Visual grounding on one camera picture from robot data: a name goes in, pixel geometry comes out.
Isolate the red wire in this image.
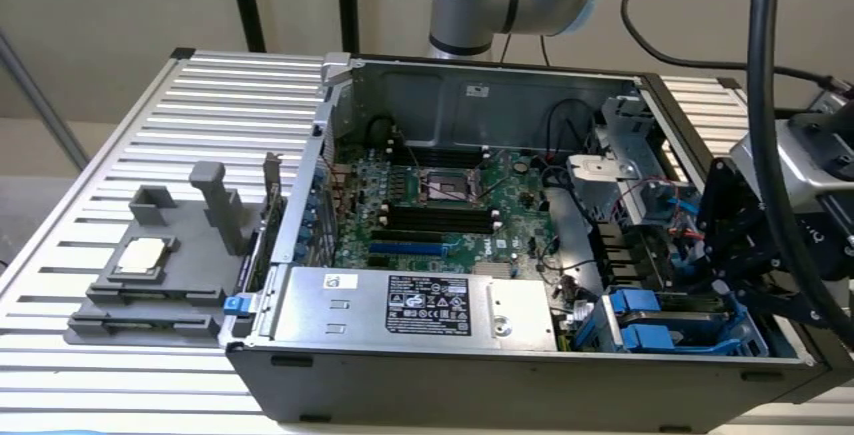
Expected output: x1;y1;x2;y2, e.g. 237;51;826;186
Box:
613;178;706;242

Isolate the black expansion slot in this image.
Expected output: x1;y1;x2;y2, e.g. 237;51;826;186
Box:
370;228;443;244

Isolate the silver power supply unit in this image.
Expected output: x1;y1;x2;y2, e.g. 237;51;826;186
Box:
266;267;560;354

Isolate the black open PC case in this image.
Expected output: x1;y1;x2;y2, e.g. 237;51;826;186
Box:
223;52;836;426

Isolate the silver CPU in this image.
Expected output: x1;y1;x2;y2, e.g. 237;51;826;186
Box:
114;237;177;272

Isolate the graphics card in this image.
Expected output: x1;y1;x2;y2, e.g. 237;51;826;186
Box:
245;151;290;292

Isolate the green motherboard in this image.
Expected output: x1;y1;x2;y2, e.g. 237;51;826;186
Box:
330;144;602;306

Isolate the silver disk bay cage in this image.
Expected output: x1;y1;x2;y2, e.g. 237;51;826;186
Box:
565;94;702;229

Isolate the black RAM slot bank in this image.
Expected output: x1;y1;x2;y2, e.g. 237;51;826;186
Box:
398;144;488;169
385;203;501;232

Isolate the thin black cable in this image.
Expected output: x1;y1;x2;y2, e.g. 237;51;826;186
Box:
618;0;854;101

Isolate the green RAM stick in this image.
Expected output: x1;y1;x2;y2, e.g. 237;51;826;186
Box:
106;321;186;331

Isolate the CPU socket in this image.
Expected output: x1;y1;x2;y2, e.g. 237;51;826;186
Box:
414;167;484;202

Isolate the silver chipset heat sink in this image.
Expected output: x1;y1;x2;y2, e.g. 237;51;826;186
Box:
474;260;521;282

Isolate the blue disk bay carrier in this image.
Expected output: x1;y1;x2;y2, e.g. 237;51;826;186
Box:
625;323;677;355
600;285;664;351

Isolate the grey parts rack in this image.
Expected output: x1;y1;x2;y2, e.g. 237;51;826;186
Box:
63;160;266;344

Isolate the blue expansion slot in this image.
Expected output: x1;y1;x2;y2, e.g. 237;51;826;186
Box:
369;240;447;259

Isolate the grey metal pole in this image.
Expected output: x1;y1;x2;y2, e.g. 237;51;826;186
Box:
0;29;90;172

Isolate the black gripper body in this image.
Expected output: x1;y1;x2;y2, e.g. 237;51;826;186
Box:
766;189;854;289

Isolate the disk with green board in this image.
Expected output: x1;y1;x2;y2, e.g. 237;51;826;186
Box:
657;290;733;314

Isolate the blue wire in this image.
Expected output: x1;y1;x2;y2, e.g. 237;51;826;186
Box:
664;193;704;229

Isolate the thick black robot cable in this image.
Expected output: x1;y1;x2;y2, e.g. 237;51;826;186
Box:
744;0;854;329

